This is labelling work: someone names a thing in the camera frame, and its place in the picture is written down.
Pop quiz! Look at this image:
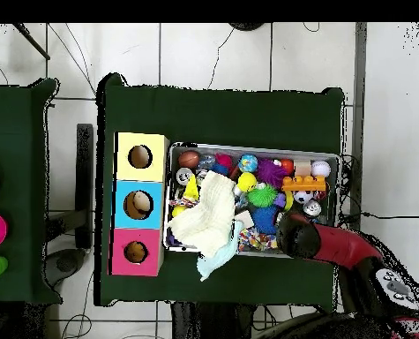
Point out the yellow smiley ball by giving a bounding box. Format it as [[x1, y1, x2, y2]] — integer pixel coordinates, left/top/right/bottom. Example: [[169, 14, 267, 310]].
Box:
[[236, 171, 258, 193]]

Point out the black tripod leg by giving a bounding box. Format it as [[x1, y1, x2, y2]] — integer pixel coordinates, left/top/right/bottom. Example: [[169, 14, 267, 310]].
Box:
[[12, 22, 51, 60]]

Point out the cream waffle cloth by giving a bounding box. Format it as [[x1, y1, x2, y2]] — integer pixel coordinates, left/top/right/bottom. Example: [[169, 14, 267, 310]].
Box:
[[166, 169, 236, 259]]

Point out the yellow cheese wedge toy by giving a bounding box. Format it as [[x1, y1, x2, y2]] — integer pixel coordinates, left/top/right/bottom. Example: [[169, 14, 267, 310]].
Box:
[[183, 174, 200, 200]]

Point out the purple spiky monster toy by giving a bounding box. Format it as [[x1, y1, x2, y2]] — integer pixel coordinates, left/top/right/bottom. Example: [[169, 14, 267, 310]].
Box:
[[256, 158, 288, 190]]

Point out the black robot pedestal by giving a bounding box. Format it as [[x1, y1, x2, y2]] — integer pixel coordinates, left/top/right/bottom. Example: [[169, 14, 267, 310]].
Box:
[[169, 301, 256, 339]]

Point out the light blue waffle cloth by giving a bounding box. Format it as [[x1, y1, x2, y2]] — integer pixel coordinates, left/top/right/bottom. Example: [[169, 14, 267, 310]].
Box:
[[195, 220, 245, 283]]

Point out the black floor cable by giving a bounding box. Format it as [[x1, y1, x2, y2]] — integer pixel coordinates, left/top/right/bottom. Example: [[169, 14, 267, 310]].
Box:
[[337, 210, 419, 222]]

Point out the dark green side tablecloth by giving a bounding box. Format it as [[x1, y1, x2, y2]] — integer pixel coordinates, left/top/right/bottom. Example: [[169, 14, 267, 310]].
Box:
[[0, 78, 63, 305]]

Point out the wooden box with three holes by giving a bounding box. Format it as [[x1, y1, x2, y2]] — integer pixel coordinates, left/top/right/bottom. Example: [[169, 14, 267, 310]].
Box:
[[108, 132, 170, 277]]

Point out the black upright panel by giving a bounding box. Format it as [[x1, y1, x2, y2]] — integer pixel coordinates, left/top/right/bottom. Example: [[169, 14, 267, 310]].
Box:
[[75, 123, 94, 250]]

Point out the brown toy football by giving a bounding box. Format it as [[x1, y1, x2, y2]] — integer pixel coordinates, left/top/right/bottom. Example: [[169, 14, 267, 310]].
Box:
[[177, 150, 201, 170]]

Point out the black round base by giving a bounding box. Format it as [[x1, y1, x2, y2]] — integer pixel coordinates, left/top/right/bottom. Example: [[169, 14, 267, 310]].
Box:
[[228, 22, 266, 32]]

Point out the green fuzzy monster toy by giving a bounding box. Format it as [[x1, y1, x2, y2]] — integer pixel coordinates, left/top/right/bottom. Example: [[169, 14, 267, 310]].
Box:
[[246, 184, 279, 208]]

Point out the silver mesh bin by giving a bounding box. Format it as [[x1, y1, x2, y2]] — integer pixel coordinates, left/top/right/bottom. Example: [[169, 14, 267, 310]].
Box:
[[162, 141, 341, 260]]

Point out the white baseball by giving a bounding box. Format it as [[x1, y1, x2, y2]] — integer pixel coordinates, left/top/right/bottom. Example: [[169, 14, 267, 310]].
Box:
[[311, 160, 332, 178]]

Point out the globe print ball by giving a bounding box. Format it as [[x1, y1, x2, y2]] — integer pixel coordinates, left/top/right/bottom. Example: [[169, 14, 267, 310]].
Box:
[[237, 154, 258, 174]]

